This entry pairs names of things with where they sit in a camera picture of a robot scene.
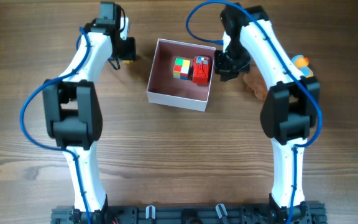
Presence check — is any left blue cable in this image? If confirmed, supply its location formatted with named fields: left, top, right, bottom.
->
left=19, top=26, right=93, bottom=224

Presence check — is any white box with pink interior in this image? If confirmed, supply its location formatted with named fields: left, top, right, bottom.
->
left=147, top=39, right=216, bottom=112

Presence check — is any red toy fire truck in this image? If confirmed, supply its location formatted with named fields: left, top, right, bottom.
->
left=192, top=56, right=211, bottom=85

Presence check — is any multicoloured puzzle cube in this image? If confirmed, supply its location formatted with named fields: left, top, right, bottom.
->
left=173, top=57, right=191, bottom=80

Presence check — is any yellow duck toy blue hat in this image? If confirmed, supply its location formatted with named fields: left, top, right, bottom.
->
left=291, top=55, right=314, bottom=77

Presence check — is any right blue cable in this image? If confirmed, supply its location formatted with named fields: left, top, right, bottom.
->
left=185, top=0, right=324, bottom=224

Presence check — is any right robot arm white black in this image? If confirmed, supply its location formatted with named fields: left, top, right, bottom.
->
left=214, top=2, right=323, bottom=223

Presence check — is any yellow round toy wheel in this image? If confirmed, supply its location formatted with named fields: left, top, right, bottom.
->
left=122, top=60, right=133, bottom=64

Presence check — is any blue cable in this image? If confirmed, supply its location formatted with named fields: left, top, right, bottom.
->
left=19, top=26, right=93, bottom=224
left=185, top=0, right=324, bottom=224

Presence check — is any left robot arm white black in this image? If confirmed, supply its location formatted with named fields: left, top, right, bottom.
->
left=42, top=2, right=136, bottom=223

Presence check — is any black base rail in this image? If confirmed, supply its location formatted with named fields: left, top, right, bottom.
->
left=50, top=203, right=328, bottom=224

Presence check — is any brown plush toy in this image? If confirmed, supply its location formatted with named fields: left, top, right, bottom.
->
left=243, top=67, right=268, bottom=101

